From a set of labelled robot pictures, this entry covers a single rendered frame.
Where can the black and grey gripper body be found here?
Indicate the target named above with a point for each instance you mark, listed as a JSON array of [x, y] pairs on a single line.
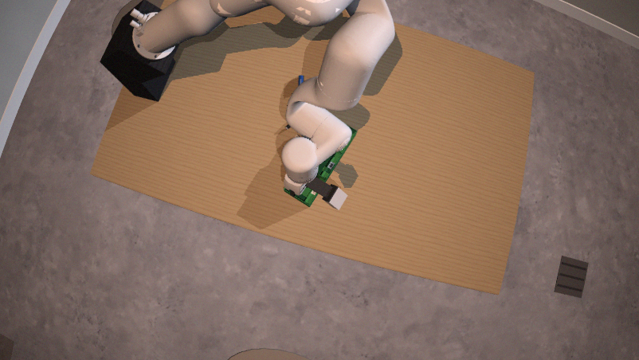
[[291, 185]]

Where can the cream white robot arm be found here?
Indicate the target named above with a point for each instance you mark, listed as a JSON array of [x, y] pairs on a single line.
[[348, 63]]

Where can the green open bin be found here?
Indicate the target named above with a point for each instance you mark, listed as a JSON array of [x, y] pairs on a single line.
[[325, 169]]

